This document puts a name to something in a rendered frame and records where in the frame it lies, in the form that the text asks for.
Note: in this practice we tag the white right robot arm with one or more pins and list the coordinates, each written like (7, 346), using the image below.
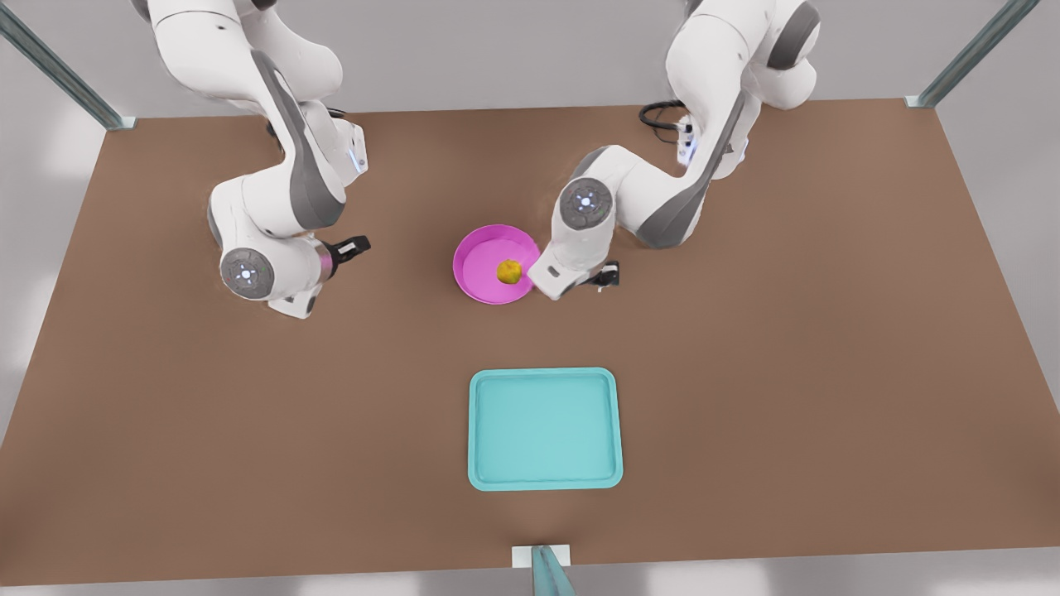
(248, 58)

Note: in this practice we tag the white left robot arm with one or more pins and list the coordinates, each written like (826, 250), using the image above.
(712, 58)

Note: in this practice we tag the magenta round plate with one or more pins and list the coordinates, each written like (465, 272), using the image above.
(480, 265)

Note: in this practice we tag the teal rectangular tray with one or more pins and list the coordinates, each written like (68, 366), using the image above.
(545, 429)

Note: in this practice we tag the small orange fruit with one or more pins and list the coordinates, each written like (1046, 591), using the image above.
(509, 271)

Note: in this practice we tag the silver frame post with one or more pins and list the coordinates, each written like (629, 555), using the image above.
(548, 571)
(58, 70)
(969, 54)

